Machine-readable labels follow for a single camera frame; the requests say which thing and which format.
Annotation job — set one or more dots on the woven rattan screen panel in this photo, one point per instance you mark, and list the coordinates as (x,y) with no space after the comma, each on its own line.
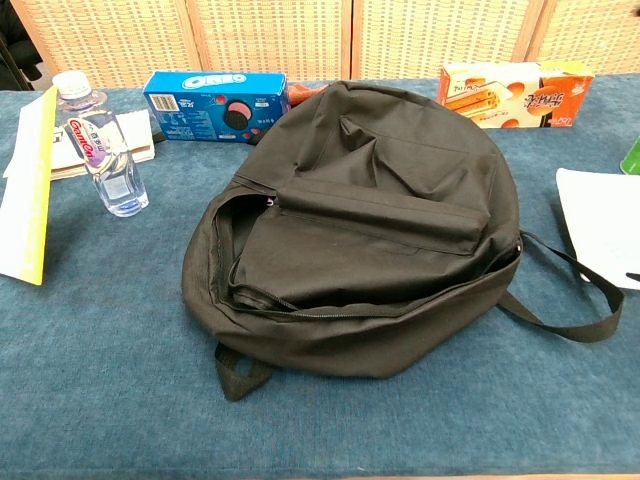
(115,35)
(590,30)
(440,30)
(270,35)

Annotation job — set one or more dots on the clear plastic water bottle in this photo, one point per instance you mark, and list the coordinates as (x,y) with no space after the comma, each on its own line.
(112,165)

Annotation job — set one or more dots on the blue carpet table cover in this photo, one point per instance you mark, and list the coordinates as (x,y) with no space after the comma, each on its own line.
(150,400)

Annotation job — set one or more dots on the white small box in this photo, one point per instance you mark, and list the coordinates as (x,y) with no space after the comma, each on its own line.
(600,215)

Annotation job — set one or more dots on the blue Oreo cookie box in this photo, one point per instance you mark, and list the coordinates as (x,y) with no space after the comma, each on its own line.
(200,115)

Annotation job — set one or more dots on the black fabric backpack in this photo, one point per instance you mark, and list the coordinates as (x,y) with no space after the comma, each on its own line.
(380,225)

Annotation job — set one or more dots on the yellow and white booklet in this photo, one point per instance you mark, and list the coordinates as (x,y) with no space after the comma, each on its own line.
(25,200)

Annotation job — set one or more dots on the black bulky object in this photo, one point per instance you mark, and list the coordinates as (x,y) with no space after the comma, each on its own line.
(15,45)

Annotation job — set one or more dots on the orange wafer roll box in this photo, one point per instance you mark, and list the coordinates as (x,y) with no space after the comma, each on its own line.
(510,97)

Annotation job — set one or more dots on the tan spiral-bound notebook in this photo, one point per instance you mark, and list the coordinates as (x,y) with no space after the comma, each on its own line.
(137,137)

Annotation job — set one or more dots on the green Pringles can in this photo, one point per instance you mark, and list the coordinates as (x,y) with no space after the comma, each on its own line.
(631,160)

